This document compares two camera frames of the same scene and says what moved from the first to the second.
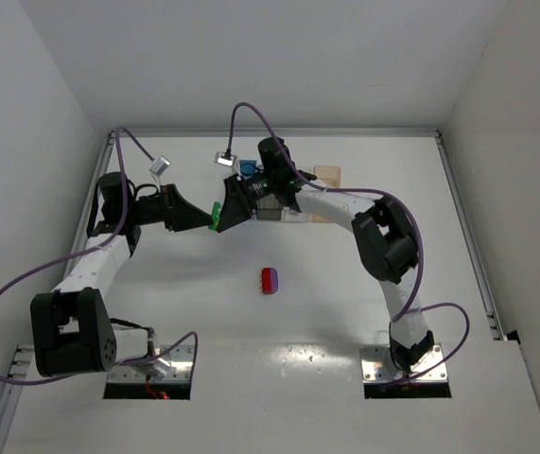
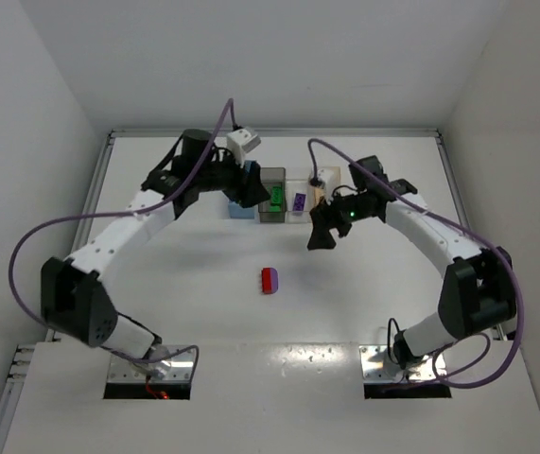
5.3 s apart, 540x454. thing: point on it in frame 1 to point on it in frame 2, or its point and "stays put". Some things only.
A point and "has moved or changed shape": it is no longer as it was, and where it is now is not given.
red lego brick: [266, 281] stays put
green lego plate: [215, 216] has moved or changed shape
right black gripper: [243, 198] to [332, 216]
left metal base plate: [174, 364] stays put
